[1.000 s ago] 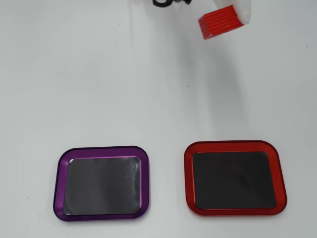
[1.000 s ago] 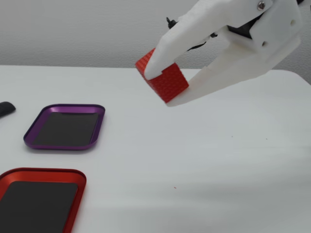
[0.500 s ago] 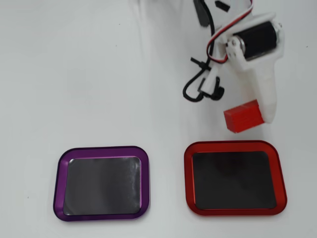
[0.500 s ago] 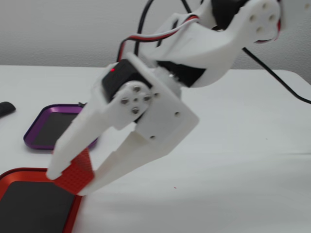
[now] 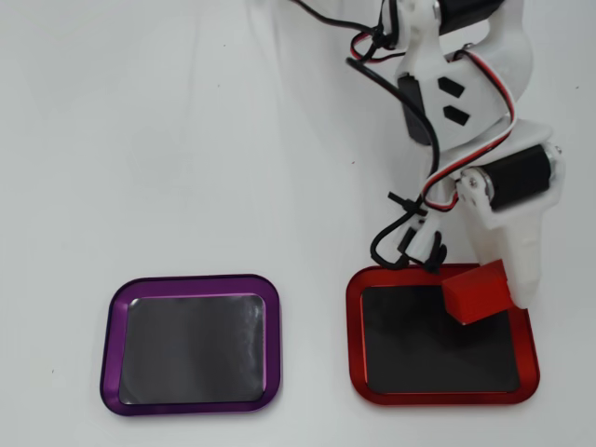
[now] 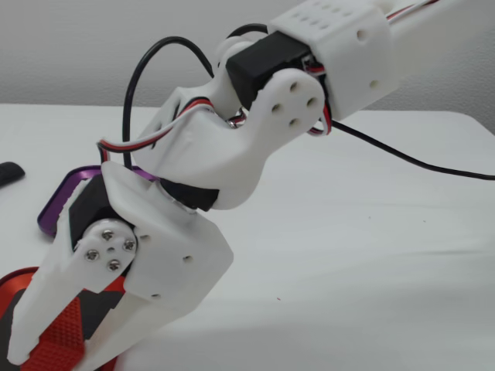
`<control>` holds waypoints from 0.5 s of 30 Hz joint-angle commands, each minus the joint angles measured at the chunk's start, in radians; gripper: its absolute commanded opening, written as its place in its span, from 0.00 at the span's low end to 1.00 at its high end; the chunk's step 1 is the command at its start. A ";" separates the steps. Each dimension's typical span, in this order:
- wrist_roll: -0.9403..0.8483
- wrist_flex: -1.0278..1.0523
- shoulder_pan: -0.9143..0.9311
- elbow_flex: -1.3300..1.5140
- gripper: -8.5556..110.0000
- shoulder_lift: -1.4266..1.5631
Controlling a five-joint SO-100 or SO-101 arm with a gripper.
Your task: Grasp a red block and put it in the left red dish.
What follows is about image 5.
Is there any red white black servo wire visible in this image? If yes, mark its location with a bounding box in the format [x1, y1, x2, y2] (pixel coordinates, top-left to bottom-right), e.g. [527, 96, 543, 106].
[349, 31, 406, 64]
[421, 46, 519, 213]

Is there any red perforated block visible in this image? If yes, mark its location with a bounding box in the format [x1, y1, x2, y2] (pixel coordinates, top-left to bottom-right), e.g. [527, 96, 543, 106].
[440, 259, 511, 326]

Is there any red metal tray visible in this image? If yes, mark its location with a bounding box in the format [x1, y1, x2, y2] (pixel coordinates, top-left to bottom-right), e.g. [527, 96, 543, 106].
[345, 263, 541, 407]

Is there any black cable tie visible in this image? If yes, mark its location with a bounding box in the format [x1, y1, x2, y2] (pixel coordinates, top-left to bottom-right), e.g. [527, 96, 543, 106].
[387, 190, 427, 219]
[426, 232, 449, 274]

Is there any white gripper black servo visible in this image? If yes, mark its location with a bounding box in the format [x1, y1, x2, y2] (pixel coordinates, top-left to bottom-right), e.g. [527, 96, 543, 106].
[404, 118, 565, 309]

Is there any purple metal tray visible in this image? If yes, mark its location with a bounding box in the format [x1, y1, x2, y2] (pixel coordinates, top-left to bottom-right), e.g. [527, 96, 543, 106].
[99, 273, 284, 416]

